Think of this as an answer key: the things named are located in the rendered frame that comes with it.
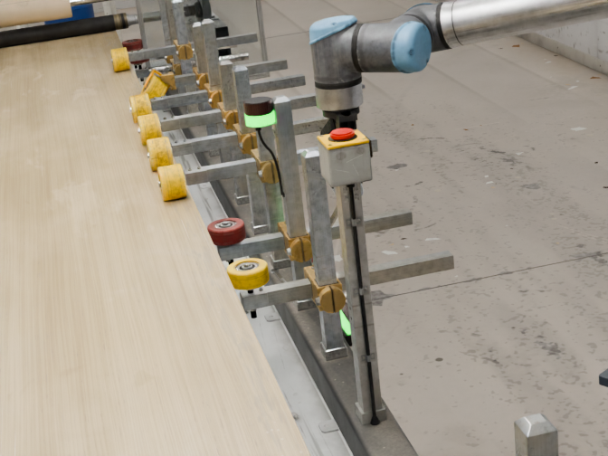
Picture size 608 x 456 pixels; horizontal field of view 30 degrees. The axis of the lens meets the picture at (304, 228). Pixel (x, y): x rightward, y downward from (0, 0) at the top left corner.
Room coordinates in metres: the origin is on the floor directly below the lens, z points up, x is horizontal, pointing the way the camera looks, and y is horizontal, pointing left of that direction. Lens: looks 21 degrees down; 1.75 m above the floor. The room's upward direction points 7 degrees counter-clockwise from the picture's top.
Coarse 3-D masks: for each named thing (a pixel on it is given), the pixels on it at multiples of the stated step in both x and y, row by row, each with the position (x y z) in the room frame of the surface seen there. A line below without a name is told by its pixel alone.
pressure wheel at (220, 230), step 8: (216, 224) 2.29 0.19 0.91; (224, 224) 2.27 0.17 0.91; (232, 224) 2.28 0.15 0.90; (240, 224) 2.26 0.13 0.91; (208, 232) 2.26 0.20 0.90; (216, 232) 2.24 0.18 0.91; (224, 232) 2.24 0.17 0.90; (232, 232) 2.24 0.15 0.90; (240, 232) 2.25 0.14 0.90; (216, 240) 2.24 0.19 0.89; (224, 240) 2.24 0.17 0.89; (232, 240) 2.24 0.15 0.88; (240, 240) 2.25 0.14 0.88
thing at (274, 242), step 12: (372, 216) 2.34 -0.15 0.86; (384, 216) 2.33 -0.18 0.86; (396, 216) 2.33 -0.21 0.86; (408, 216) 2.34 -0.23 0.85; (336, 228) 2.31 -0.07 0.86; (372, 228) 2.32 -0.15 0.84; (384, 228) 2.33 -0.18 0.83; (252, 240) 2.28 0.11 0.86; (264, 240) 2.28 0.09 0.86; (276, 240) 2.28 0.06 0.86; (228, 252) 2.26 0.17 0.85; (240, 252) 2.27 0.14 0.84; (252, 252) 2.27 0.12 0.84
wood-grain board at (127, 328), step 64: (0, 64) 4.36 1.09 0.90; (64, 64) 4.21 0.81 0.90; (0, 128) 3.36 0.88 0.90; (64, 128) 3.27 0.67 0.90; (128, 128) 3.18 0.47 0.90; (0, 192) 2.72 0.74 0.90; (64, 192) 2.66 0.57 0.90; (128, 192) 2.60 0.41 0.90; (0, 256) 2.26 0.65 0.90; (64, 256) 2.22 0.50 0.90; (128, 256) 2.17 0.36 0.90; (192, 256) 2.13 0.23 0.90; (0, 320) 1.93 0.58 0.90; (64, 320) 1.89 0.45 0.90; (128, 320) 1.86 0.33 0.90; (192, 320) 1.83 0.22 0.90; (0, 384) 1.67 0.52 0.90; (64, 384) 1.64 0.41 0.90; (128, 384) 1.62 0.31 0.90; (192, 384) 1.59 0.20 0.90; (256, 384) 1.57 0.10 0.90; (0, 448) 1.46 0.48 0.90; (64, 448) 1.44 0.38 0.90; (128, 448) 1.42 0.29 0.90; (192, 448) 1.40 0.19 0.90; (256, 448) 1.38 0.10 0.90
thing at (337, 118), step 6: (324, 114) 2.09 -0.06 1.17; (330, 114) 2.08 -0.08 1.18; (336, 114) 2.07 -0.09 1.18; (342, 114) 2.11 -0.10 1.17; (348, 114) 2.08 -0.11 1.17; (354, 114) 2.06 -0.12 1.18; (336, 120) 2.07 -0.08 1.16; (342, 120) 2.05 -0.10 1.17; (348, 120) 2.06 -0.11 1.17; (354, 120) 2.07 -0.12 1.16; (336, 126) 2.10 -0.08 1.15; (342, 126) 2.08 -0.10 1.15; (348, 126) 2.06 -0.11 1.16; (354, 126) 2.08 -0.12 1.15
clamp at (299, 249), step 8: (280, 224) 2.33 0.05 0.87; (280, 232) 2.31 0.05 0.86; (288, 240) 2.24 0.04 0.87; (296, 240) 2.23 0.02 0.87; (304, 240) 2.23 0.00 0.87; (288, 248) 2.23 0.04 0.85; (296, 248) 2.22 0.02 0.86; (304, 248) 2.22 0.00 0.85; (296, 256) 2.22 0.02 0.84; (304, 256) 2.22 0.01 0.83; (312, 256) 2.25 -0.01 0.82
